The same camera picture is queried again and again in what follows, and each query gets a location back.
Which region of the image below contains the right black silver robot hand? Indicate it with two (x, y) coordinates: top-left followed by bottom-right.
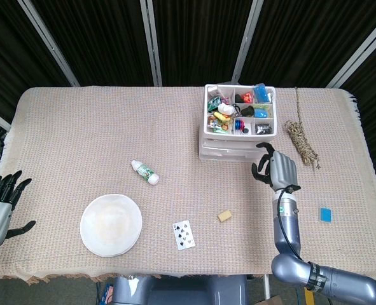
(251, 142), (302, 193)

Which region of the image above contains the yellow wrapped packet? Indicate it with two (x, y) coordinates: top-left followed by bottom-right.
(214, 111), (232, 125)

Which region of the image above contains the white bottle green label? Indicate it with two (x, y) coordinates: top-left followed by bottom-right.
(130, 159), (160, 186)

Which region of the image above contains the clear plastic drawer with pendant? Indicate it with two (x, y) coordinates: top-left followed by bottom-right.
(198, 137), (265, 151)

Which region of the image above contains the clear drawer with white ball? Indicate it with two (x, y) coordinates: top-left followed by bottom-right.
(199, 154), (258, 163)

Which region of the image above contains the white paper plate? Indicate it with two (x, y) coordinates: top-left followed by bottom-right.
(80, 193), (143, 258)

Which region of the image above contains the beige woven tablecloth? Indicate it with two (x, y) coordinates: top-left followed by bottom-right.
(0, 85), (376, 285)

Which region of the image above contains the eight of spades card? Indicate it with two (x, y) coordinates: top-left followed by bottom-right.
(172, 220), (196, 252)

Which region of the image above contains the blue printed package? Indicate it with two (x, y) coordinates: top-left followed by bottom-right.
(102, 282), (115, 305)

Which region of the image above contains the white plastic drawer unit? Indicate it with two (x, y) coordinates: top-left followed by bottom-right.
(197, 83), (277, 163)

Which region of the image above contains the blue plastic packet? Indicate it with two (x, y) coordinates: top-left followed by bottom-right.
(253, 84), (269, 103)

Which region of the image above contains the jute rope bundle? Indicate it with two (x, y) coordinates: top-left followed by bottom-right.
(284, 86), (322, 171)

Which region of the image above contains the brown cardboard piece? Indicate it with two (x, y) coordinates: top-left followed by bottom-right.
(263, 294), (286, 305)

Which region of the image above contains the white table leg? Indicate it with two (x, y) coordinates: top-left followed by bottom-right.
(263, 274), (272, 300)

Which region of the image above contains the black pleated curtain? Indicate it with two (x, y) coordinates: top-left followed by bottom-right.
(0, 0), (376, 179)

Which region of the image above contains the clear drawer with blue clip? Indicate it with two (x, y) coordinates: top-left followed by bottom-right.
(198, 147), (261, 156)

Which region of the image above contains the grey robot torso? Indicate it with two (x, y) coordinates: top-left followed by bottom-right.
(111, 274), (249, 305)

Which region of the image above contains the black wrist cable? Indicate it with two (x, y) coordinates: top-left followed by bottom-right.
(276, 185), (303, 258)

